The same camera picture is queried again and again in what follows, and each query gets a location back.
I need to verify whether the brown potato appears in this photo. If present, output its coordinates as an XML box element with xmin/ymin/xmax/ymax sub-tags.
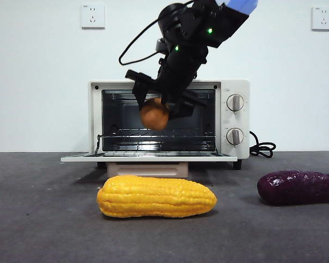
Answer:
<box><xmin>139</xmin><ymin>98</ymin><xmax>173</xmax><ymax>130</ymax></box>

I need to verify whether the glass oven door with handle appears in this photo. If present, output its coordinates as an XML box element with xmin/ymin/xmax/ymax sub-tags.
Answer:
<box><xmin>60</xmin><ymin>153</ymin><xmax>239</xmax><ymax>178</ymax></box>

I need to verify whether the cream oven knob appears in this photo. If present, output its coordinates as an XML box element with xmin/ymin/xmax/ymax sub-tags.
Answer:
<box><xmin>226</xmin><ymin>128</ymin><xmax>245</xmax><ymax>146</ymax></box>
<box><xmin>226</xmin><ymin>94</ymin><xmax>245</xmax><ymax>113</ymax></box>

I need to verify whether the cream Toshiba toaster oven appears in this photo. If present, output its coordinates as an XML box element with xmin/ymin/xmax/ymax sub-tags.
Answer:
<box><xmin>88</xmin><ymin>79</ymin><xmax>251</xmax><ymax>170</ymax></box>

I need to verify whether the purple sweet potato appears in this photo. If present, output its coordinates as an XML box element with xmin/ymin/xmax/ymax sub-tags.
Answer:
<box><xmin>257</xmin><ymin>170</ymin><xmax>329</xmax><ymax>206</ymax></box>

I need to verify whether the yellow corn cob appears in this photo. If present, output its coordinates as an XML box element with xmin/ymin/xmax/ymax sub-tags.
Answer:
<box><xmin>96</xmin><ymin>175</ymin><xmax>218</xmax><ymax>219</ymax></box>

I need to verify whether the metal wire oven rack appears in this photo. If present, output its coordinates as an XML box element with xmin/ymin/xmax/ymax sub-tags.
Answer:
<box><xmin>97</xmin><ymin>128</ymin><xmax>218</xmax><ymax>155</ymax></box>

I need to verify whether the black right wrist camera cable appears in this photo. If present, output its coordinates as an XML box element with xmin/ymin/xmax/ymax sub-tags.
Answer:
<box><xmin>118</xmin><ymin>0</ymin><xmax>197</xmax><ymax>66</ymax></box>

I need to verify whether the black oven power cable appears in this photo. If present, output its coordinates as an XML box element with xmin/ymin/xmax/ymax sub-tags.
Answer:
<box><xmin>248</xmin><ymin>130</ymin><xmax>276</xmax><ymax>159</ymax></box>

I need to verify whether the white wall socket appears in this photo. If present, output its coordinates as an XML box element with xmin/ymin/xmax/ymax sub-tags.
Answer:
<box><xmin>81</xmin><ymin>4</ymin><xmax>105</xmax><ymax>30</ymax></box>
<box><xmin>311</xmin><ymin>7</ymin><xmax>329</xmax><ymax>32</ymax></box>

